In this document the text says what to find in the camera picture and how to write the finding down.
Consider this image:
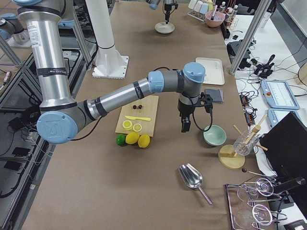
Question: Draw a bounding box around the cream round plate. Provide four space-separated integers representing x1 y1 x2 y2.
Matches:
154 22 175 35

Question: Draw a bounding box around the metal muddler stick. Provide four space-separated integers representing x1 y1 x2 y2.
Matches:
211 5 218 21

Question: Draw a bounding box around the bamboo cutting board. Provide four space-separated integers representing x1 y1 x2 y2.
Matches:
115 95 159 137

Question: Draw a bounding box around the grey folded cloth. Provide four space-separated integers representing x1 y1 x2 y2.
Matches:
205 88 224 104

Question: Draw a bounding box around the dark wooden tray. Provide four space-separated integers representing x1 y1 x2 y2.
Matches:
224 184 288 230

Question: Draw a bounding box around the yellow plastic knife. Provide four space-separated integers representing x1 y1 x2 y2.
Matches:
124 115 151 121

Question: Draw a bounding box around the mint green bowl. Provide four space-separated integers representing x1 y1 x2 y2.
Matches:
203 125 227 146

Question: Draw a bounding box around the pink cup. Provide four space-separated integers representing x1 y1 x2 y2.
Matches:
193 0 203 12

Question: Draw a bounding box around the blue cup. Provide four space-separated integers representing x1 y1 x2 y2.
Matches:
199 2 208 15

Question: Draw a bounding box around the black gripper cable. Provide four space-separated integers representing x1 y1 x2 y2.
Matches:
191 105 214 132

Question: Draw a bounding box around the metal scoop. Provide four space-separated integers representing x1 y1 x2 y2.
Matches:
178 163 213 205

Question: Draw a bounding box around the white cup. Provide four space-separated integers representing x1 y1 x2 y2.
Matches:
188 0 197 10

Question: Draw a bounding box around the lemon slice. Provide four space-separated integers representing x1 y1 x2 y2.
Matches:
132 123 142 132
122 120 133 130

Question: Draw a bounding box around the wooden mug tree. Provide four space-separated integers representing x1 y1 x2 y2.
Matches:
218 114 268 169

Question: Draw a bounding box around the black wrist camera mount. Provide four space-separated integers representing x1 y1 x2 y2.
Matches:
194 92 213 114

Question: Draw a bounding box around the blue teach pendant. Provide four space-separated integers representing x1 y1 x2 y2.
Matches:
260 80 300 110
267 108 300 128

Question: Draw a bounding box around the green lime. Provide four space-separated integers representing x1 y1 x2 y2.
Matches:
116 134 126 146

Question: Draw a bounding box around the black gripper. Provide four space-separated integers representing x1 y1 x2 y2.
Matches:
177 95 195 132
163 0 177 23

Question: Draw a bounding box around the aluminium frame post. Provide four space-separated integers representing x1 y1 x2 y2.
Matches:
229 0 272 75

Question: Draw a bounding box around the white cup rack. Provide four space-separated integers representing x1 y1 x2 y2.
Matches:
188 10 205 22

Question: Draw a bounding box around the yellow cup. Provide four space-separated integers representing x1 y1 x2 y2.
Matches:
206 0 214 11

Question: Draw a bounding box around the yellow lemon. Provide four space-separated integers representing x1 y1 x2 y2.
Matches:
138 134 150 148
125 131 140 145

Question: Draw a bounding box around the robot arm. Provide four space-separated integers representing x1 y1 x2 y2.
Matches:
16 0 206 144
146 0 178 24

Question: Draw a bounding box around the black monitor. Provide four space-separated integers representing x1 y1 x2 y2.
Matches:
260 112 307 178

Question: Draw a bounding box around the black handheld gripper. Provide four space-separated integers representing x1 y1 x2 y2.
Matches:
250 54 275 79

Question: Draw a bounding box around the white camera post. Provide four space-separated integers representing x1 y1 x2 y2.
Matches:
86 0 129 79

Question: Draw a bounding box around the pink bowl with ice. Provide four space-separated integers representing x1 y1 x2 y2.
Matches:
205 11 225 28

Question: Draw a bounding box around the glass mug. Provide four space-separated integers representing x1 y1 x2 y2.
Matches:
234 130 259 156

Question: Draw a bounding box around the cream rectangular rabbit tray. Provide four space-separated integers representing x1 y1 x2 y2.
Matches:
196 57 225 85

